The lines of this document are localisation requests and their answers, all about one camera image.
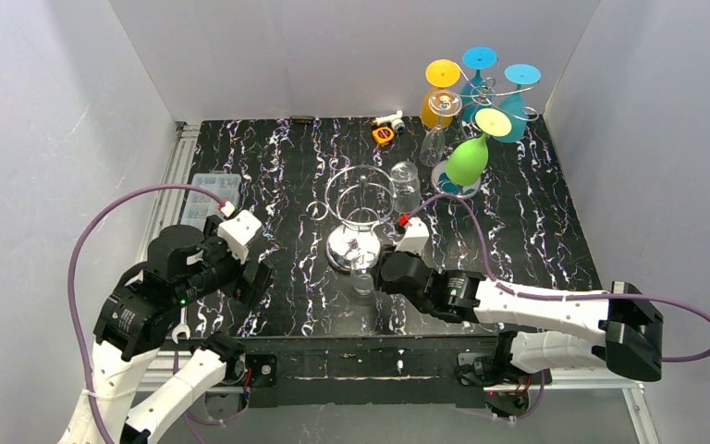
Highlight clear stemless glass front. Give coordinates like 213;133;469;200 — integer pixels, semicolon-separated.
349;267;375;297

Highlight clear stemless glass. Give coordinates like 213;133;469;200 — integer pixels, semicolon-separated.
389;161;421;214
349;267;375;297

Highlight chrome glass rack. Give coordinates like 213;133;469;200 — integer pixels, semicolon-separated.
307;165;394;275
429;47;542;199

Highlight green plastic wine glass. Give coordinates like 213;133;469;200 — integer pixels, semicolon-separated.
446;108;511;186

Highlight tall clear champagne flute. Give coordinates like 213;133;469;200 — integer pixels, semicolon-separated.
420;92;463;167

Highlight orange plastic wine glass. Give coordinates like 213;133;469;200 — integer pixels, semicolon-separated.
420;58;461;130

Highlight blue plastic wine glass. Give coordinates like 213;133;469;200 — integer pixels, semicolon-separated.
460;46;498;123
495;64;542;143

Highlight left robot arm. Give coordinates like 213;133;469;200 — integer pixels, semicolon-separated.
60;225;274;443

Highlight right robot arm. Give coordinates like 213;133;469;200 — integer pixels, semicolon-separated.
371;251;664;382

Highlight clear plastic screw box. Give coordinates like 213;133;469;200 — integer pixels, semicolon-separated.
179;171;242;230

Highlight silver open-end wrench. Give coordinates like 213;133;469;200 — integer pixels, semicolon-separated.
170;306;191;344

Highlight yellow tape measure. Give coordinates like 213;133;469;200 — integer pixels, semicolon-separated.
372;126;396;146

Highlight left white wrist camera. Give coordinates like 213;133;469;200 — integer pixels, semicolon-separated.
215;201;263;265

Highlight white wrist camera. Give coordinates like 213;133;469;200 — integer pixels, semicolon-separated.
215;201;263;265
394;216;430;265

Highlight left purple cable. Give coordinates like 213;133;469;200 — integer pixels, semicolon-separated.
67;183;239;444

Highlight purple cable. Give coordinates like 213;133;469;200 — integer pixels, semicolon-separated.
403;191;710;424
67;183;239;444

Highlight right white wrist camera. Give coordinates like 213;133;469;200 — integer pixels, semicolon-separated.
394;216;430;265

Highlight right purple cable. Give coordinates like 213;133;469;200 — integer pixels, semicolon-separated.
403;191;710;424

